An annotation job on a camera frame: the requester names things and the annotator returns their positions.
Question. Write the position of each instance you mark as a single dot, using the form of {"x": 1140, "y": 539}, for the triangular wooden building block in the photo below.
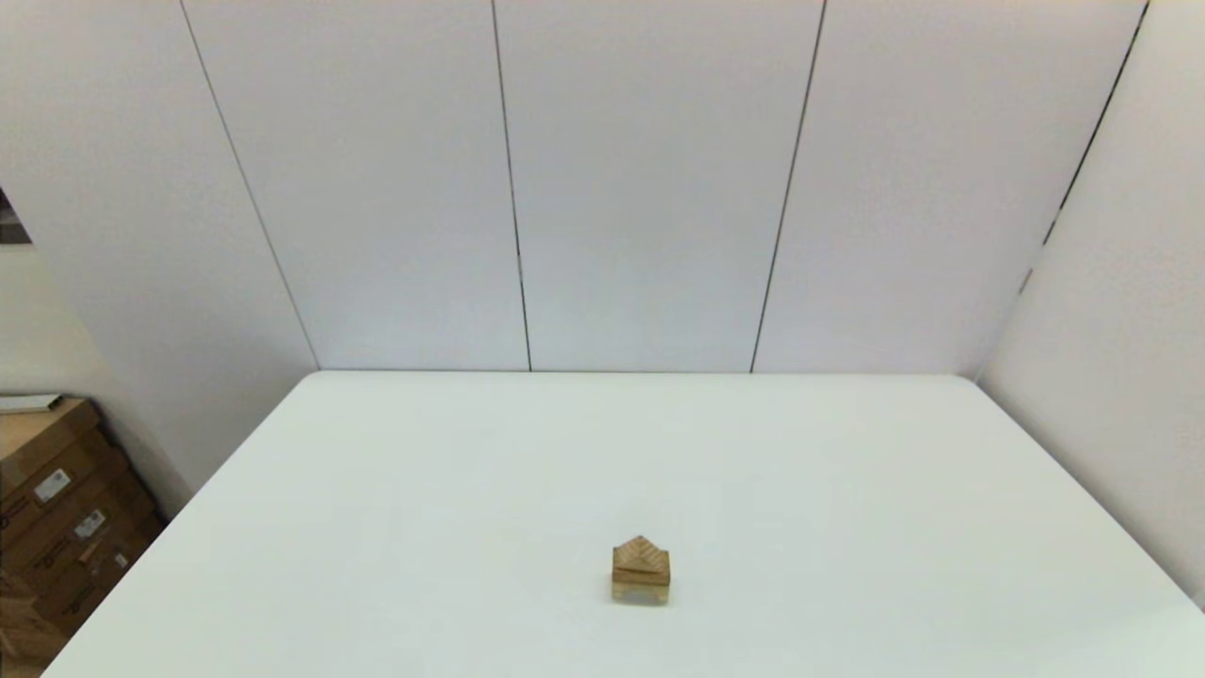
{"x": 641, "y": 556}

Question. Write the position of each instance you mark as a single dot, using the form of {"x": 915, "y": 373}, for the rectangular wooden building block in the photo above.
{"x": 641, "y": 576}

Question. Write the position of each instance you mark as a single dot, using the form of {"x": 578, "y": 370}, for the brown cardboard box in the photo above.
{"x": 24, "y": 640}
{"x": 85, "y": 527}
{"x": 38, "y": 443}
{"x": 113, "y": 574}

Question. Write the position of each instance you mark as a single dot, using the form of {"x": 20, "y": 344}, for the flat white board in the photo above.
{"x": 28, "y": 403}

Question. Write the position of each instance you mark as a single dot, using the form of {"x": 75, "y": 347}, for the dark wall picture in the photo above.
{"x": 9, "y": 226}

